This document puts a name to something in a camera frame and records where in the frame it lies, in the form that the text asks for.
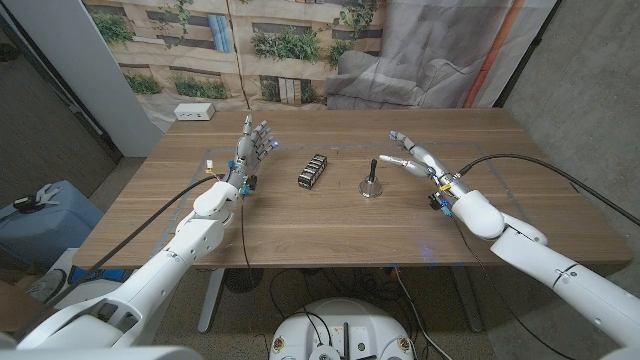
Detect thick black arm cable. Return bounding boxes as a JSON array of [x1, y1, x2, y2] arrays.
[[14, 173, 227, 341], [457, 153, 640, 227]]

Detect printed fabric backdrop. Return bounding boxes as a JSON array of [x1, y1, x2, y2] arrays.
[[82, 0, 559, 134]]

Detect black golf ball box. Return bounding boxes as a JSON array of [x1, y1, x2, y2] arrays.
[[297, 153, 329, 190]]

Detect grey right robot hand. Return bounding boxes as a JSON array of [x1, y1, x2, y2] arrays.
[[378, 130, 471, 211]]

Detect grey table leg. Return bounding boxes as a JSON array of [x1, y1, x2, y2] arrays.
[[449, 264, 484, 334], [197, 268, 226, 335]]

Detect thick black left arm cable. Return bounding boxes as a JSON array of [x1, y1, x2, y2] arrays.
[[14, 173, 227, 341]]

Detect white power strip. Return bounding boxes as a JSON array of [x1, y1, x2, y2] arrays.
[[173, 102, 216, 122]]

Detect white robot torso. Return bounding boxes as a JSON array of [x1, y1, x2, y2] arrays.
[[0, 332, 204, 360]]

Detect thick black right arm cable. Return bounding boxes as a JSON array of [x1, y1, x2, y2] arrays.
[[457, 153, 640, 227]]

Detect black and white tool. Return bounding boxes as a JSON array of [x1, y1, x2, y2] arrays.
[[13, 182, 64, 214]]

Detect silver bell with black handle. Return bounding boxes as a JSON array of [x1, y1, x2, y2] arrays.
[[358, 158, 384, 199]]

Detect brown cardboard box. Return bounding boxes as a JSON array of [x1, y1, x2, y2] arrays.
[[0, 282, 59, 332]]

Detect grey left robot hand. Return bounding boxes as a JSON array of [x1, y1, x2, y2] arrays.
[[224, 113, 279, 194]]

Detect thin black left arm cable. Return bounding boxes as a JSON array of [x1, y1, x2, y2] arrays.
[[239, 193, 253, 274]]

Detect white pillar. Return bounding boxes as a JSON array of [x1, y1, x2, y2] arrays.
[[2, 0, 165, 158]]

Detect black round floor disc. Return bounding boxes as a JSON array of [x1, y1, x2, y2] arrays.
[[223, 268, 265, 294]]

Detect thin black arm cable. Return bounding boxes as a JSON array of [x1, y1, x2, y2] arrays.
[[239, 193, 253, 274], [448, 212, 581, 360]]

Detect white floor cable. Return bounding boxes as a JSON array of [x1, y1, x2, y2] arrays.
[[394, 268, 442, 360]]

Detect blue plastic container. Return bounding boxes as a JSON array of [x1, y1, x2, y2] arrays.
[[0, 180, 105, 274]]

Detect white wheeled cart base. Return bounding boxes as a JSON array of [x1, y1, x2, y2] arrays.
[[24, 248, 126, 309]]

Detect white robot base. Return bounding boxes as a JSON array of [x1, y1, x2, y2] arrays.
[[268, 297, 415, 360]]

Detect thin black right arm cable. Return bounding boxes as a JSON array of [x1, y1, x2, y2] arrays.
[[448, 212, 581, 360]]

